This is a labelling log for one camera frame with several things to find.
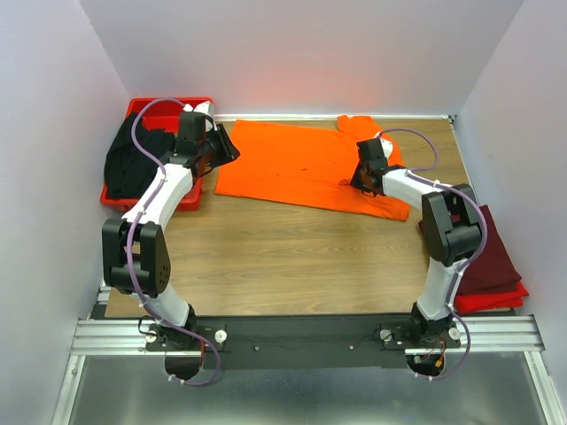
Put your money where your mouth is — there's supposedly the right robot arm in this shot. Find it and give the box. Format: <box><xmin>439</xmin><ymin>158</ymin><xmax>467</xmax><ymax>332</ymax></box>
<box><xmin>351</xmin><ymin>137</ymin><xmax>487</xmax><ymax>346</ymax></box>

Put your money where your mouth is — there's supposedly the folded maroon t-shirt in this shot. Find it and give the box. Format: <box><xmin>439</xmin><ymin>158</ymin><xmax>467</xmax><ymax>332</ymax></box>
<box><xmin>418</xmin><ymin>204</ymin><xmax>523</xmax><ymax>297</ymax></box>

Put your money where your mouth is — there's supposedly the folded red t-shirt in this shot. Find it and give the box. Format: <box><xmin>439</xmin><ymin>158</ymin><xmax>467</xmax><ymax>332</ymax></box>
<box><xmin>454</xmin><ymin>282</ymin><xmax>530</xmax><ymax>314</ymax></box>

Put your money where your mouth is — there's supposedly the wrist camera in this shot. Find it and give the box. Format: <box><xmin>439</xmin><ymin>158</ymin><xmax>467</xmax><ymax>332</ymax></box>
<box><xmin>380</xmin><ymin>138</ymin><xmax>393</xmax><ymax>159</ymax></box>
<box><xmin>183</xmin><ymin>101</ymin><xmax>214</xmax><ymax>118</ymax></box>

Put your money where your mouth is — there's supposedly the orange t-shirt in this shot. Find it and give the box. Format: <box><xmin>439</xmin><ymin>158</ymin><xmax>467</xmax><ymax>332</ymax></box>
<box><xmin>214</xmin><ymin>115</ymin><xmax>410</xmax><ymax>221</ymax></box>

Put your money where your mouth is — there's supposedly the black t-shirt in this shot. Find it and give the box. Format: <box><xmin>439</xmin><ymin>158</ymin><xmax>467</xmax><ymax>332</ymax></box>
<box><xmin>104</xmin><ymin>112</ymin><xmax>175</xmax><ymax>199</ymax></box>

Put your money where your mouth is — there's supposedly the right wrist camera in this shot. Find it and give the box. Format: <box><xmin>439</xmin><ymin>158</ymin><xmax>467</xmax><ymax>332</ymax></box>
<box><xmin>380</xmin><ymin>138</ymin><xmax>393</xmax><ymax>159</ymax></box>

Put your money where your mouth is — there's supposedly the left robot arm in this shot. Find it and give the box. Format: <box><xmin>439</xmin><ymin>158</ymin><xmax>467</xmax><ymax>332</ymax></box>
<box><xmin>102</xmin><ymin>108</ymin><xmax>239</xmax><ymax>350</ymax></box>

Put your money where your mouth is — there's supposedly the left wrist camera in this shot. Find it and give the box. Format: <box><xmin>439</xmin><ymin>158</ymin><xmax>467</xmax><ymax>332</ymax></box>
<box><xmin>183</xmin><ymin>101</ymin><xmax>214</xmax><ymax>118</ymax></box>

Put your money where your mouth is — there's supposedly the aluminium frame rail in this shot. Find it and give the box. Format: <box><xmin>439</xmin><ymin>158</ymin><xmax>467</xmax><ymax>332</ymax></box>
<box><xmin>51</xmin><ymin>113</ymin><xmax>567</xmax><ymax>425</ymax></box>

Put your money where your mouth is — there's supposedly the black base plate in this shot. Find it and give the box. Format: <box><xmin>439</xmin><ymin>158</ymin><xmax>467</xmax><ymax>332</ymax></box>
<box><xmin>143</xmin><ymin>313</ymin><xmax>464</xmax><ymax>375</ymax></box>

